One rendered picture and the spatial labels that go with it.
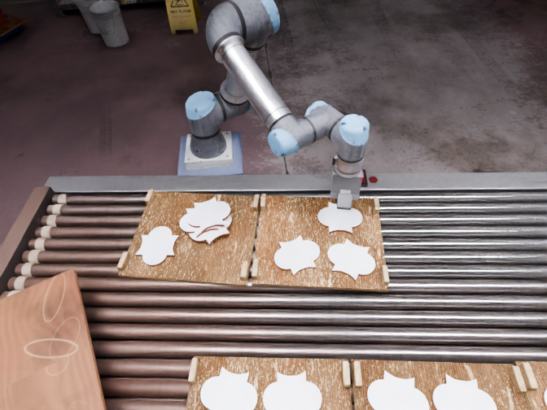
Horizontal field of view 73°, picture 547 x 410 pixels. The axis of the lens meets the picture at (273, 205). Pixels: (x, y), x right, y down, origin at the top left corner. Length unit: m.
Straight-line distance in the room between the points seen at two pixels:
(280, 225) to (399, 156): 1.80
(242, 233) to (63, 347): 0.59
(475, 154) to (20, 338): 2.88
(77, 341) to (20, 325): 0.17
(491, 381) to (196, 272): 0.85
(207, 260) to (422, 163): 2.05
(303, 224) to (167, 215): 0.48
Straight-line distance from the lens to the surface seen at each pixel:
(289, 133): 0.95
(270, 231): 1.23
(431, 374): 1.10
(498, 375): 1.17
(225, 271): 1.17
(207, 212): 1.25
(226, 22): 1.12
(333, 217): 1.26
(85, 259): 1.39
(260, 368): 1.05
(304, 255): 1.17
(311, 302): 1.13
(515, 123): 3.54
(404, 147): 3.00
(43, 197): 1.60
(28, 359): 1.15
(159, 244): 1.27
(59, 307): 1.17
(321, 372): 1.05
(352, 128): 0.95
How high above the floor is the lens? 1.95
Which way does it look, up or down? 51 degrees down
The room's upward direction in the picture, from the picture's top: 4 degrees counter-clockwise
